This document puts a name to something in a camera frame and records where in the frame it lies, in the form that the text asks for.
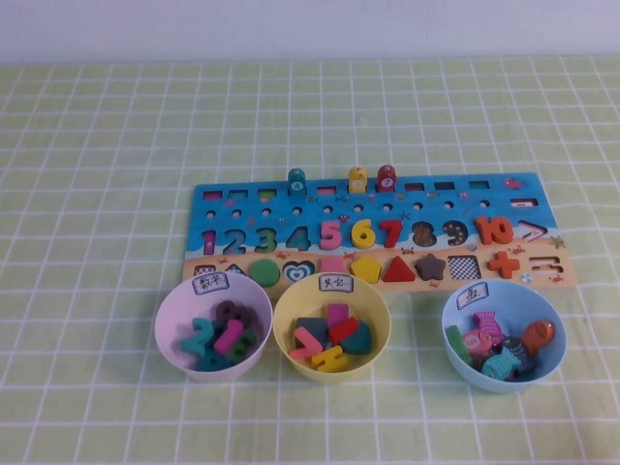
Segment green wooden fish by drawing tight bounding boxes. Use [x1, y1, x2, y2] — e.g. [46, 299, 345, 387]
[445, 325, 474, 365]

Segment pink number five piece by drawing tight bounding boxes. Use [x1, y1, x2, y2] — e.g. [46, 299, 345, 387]
[318, 220, 343, 252]

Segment pink trapezoid piece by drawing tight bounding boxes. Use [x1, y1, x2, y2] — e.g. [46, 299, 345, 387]
[318, 256, 348, 277]

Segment yellow number six piece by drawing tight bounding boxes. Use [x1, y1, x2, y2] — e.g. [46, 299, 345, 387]
[351, 218, 375, 250]

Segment green circle piece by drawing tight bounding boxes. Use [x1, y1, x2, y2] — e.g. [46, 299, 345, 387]
[247, 258, 282, 287]

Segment yellow pentagon piece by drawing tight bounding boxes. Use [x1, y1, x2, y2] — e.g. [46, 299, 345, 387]
[349, 256, 384, 284]

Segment red number seven piece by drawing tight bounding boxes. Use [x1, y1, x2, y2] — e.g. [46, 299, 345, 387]
[378, 218, 403, 248]

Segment magenta rectangle piece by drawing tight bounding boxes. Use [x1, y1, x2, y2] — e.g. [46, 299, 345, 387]
[325, 302, 350, 326]

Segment dark grey square piece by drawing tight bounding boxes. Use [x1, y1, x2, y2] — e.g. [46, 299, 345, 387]
[294, 317, 331, 343]

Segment red triangle piece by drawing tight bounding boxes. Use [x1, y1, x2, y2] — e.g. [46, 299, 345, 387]
[381, 255, 417, 283]

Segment pink greater-than sign piece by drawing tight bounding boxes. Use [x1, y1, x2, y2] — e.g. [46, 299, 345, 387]
[289, 325, 325, 360]

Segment red minus sign piece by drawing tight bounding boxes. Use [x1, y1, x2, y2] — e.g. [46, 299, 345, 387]
[328, 317, 360, 343]

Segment yellow plastic bowl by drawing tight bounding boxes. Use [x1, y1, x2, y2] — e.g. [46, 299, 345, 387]
[272, 278, 391, 387]

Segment brown number eight piece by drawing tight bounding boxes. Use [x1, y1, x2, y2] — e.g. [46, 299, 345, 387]
[213, 299, 247, 330]

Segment teal heart piece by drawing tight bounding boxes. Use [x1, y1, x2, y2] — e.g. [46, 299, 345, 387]
[339, 320, 374, 356]

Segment blue wooden number puzzle board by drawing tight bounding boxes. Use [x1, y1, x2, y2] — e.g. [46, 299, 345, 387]
[179, 171, 581, 292]

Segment brown star piece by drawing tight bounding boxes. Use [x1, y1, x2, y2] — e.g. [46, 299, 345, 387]
[414, 252, 447, 282]

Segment yellow equals sign piece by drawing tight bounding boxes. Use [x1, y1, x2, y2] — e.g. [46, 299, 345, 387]
[310, 346, 349, 373]

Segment green number three piece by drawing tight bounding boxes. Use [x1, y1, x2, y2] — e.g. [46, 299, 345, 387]
[225, 329, 257, 364]

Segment magenta number one piece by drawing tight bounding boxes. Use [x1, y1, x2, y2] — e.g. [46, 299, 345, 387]
[212, 319, 244, 356]

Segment teal number two piece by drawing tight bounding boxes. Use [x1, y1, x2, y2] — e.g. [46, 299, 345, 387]
[179, 317, 219, 358]

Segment teal number four piece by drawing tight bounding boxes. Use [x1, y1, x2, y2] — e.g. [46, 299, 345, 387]
[194, 351, 233, 373]

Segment pink plastic bowl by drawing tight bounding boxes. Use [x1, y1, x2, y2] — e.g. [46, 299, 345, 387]
[153, 275, 274, 384]

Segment orange number ten piece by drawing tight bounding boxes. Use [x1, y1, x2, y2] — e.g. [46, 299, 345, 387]
[474, 215, 514, 245]

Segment orange plus sign piece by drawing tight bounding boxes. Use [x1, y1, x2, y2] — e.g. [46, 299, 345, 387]
[485, 250, 520, 280]

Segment light blue plastic bowl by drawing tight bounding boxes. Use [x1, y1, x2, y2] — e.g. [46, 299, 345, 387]
[441, 279, 568, 392]

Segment teal wooden fish number four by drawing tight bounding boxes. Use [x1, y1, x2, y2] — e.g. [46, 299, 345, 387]
[287, 168, 308, 197]

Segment white handwritten paper label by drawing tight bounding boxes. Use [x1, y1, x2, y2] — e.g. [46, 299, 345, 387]
[456, 283, 493, 309]
[192, 273, 231, 295]
[318, 272, 354, 293]

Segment yellow wooden fish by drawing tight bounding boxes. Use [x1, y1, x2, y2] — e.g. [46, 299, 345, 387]
[347, 166, 368, 195]

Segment red wooden fish number seven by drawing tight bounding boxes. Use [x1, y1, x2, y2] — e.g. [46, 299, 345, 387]
[376, 164, 397, 194]

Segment pink wooden fish number five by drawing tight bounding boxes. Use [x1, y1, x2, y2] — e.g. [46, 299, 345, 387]
[462, 328, 491, 358]

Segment magenta striped wooden fish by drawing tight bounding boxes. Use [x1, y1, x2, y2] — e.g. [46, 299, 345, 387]
[473, 310, 505, 346]

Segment teal scaled wooden fish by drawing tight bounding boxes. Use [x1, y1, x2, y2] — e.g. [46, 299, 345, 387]
[481, 349, 522, 383]

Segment dark blue wooden fish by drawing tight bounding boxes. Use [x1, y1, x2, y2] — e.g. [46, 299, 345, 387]
[498, 335, 533, 364]

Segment orange wooden fish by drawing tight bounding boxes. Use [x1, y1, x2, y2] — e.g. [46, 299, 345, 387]
[520, 319, 557, 357]

